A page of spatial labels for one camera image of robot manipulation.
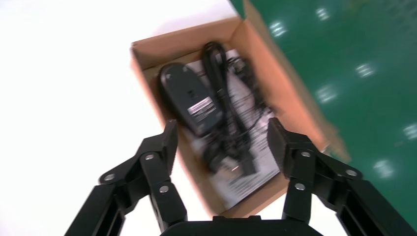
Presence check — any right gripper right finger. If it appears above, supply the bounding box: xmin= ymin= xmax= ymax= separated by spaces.
xmin=267 ymin=117 xmax=417 ymax=236

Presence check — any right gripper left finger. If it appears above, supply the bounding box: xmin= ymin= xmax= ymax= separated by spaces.
xmin=65 ymin=119 xmax=188 ymax=236

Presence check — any black wired computer mouse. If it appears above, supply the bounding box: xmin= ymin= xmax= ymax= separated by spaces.
xmin=158 ymin=56 xmax=278 ymax=144

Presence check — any black power cable with plug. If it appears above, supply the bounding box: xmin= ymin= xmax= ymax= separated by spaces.
xmin=201 ymin=41 xmax=259 ymax=177

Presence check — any brown cardboard storage box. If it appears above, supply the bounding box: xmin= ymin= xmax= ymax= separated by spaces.
xmin=130 ymin=0 xmax=351 ymax=219

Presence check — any white printed instruction sheet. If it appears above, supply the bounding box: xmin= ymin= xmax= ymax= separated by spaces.
xmin=185 ymin=49 xmax=281 ymax=211

